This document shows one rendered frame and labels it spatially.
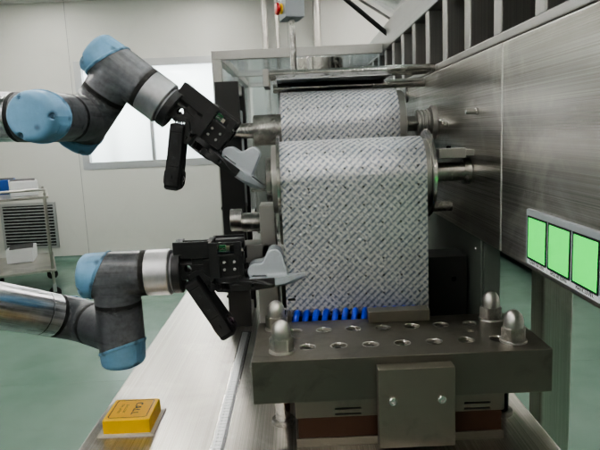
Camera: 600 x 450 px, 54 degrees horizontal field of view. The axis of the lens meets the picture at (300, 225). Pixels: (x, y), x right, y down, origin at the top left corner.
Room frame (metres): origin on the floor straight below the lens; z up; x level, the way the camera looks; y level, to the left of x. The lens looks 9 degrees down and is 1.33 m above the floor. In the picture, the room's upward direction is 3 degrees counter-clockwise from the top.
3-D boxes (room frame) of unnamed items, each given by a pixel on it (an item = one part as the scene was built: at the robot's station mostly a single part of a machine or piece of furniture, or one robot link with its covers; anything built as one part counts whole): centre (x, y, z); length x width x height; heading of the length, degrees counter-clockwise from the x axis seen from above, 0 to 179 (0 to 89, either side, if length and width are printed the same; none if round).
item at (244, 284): (0.91, 0.09, 1.09); 0.09 x 0.05 x 0.02; 89
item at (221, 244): (0.93, 0.15, 1.12); 0.12 x 0.08 x 0.09; 90
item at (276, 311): (0.86, 0.04, 1.05); 0.04 x 0.04 x 0.04
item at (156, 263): (0.94, 0.23, 1.11); 0.08 x 0.05 x 0.08; 0
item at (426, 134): (0.99, -0.22, 1.25); 0.15 x 0.01 x 0.15; 0
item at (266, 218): (1.03, 0.07, 1.05); 0.06 x 0.05 x 0.31; 90
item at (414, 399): (0.72, -0.14, 0.97); 0.10 x 0.03 x 0.11; 90
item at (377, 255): (0.93, -0.09, 1.11); 0.23 x 0.01 x 0.18; 90
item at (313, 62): (1.71, -0.07, 1.50); 0.14 x 0.14 x 0.06
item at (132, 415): (0.83, 0.27, 0.91); 0.07 x 0.07 x 0.02; 0
